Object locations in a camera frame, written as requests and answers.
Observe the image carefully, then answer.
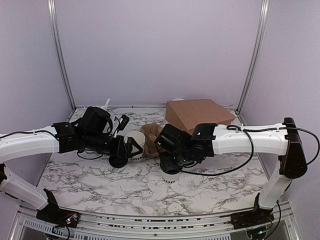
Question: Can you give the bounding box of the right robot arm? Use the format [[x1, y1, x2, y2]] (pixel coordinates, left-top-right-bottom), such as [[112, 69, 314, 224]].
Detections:
[[154, 117, 308, 224]]

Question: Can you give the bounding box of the aluminium frame post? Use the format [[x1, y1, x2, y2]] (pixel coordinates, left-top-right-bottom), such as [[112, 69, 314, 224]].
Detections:
[[47, 0, 76, 111], [236, 0, 270, 114]]

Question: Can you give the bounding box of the left aluminium frame post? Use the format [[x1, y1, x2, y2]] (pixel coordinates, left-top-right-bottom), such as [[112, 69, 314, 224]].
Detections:
[[47, 0, 76, 111]]

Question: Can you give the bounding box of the white plastic utensil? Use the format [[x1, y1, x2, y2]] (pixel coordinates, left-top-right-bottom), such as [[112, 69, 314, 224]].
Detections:
[[101, 98, 111, 110]]

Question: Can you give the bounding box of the right aluminium frame post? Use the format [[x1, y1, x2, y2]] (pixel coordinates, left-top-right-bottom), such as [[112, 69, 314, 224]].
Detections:
[[236, 0, 270, 114]]

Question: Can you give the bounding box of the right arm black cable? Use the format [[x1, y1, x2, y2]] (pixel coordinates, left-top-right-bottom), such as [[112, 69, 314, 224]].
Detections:
[[179, 124, 320, 176]]

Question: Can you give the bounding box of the white round object behind box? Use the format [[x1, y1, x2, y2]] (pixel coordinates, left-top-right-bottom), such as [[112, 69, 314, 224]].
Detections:
[[171, 98, 185, 102]]

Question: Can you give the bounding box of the brown pulp cup carrier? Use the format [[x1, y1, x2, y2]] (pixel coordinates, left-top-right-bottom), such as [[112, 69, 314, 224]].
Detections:
[[140, 123, 163, 159]]

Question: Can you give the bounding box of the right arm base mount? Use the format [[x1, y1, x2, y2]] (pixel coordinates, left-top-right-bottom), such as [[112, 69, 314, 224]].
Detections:
[[230, 193, 275, 230]]

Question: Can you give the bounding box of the brown cardboard box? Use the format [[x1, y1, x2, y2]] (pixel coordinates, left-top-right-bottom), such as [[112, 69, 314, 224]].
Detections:
[[165, 99, 236, 134]]

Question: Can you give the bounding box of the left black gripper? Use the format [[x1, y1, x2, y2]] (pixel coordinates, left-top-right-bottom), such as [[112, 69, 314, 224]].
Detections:
[[84, 131, 143, 158]]

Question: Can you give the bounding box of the single white paper cup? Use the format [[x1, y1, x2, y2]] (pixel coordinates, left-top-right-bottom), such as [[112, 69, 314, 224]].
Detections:
[[162, 172, 179, 185]]

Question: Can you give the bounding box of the black cup lid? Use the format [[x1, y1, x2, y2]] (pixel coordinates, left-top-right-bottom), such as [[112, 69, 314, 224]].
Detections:
[[161, 167, 180, 175]]

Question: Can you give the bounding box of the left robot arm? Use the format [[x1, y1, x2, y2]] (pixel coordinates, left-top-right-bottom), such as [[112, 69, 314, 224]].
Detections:
[[0, 106, 143, 223]]

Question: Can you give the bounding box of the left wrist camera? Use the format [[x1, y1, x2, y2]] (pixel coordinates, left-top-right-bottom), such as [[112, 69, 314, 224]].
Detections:
[[114, 114, 130, 132]]

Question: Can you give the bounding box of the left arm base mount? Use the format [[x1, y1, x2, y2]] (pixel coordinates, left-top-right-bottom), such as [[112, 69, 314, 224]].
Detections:
[[36, 189, 80, 228]]

